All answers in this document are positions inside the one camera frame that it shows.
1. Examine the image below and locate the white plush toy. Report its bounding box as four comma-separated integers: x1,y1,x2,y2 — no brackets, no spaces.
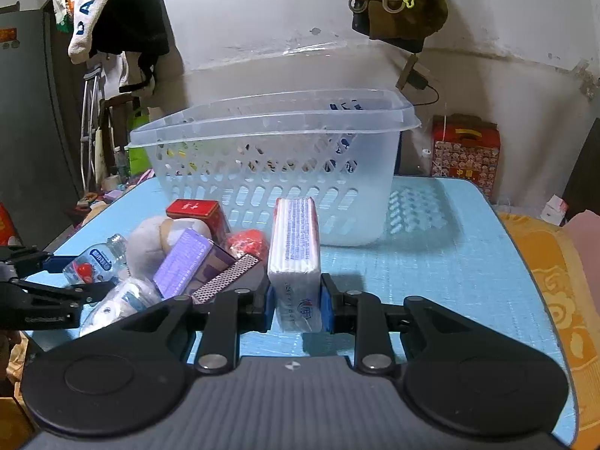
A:
125,216,212,279

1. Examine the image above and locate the white tissue pack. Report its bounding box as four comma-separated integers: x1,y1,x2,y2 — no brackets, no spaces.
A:
267,197,323,332

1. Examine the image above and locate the pink cloth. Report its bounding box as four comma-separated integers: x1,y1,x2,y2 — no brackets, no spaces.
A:
563,210,600,311

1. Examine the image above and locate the red wrapped ball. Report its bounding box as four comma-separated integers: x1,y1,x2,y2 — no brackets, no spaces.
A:
226,229,269,262

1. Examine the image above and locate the orange patterned blanket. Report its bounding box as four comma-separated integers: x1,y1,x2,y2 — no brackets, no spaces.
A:
499,212,599,449

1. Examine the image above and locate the clear plastic packet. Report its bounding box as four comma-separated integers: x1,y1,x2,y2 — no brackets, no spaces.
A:
79,277,163,336

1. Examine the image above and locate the dotted dark box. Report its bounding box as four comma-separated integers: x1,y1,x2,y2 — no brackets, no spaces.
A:
190,254,260,305

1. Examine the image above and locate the dark wooden board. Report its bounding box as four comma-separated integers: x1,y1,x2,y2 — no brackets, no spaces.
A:
562,118,600,221

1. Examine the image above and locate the grey cabinet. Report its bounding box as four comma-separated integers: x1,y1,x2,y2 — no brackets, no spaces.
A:
1,9,78,247

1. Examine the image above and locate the translucent plastic basket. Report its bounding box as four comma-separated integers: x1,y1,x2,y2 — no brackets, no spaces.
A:
128,90,421,247

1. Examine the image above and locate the small white box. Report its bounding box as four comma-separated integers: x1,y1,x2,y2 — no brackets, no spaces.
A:
540,195,569,227

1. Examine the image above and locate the black hanging garment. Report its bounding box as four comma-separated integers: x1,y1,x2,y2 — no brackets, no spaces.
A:
90,0,170,93

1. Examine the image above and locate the brown hanging bag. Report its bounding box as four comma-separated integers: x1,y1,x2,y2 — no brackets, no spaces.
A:
348,0,449,54

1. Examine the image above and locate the purple box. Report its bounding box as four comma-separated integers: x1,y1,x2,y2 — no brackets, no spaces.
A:
153,229,235,299

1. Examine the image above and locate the small plastic bottle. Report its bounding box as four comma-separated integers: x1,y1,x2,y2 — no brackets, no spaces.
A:
63,234,127,285

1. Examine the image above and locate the black wall charger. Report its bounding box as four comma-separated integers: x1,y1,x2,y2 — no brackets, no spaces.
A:
396,54,429,92

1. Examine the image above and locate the red patterned gift box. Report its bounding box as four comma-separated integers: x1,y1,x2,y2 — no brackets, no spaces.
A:
430,114,501,199

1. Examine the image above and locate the green shopping bag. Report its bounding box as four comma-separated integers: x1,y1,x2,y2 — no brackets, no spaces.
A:
127,107,150,176

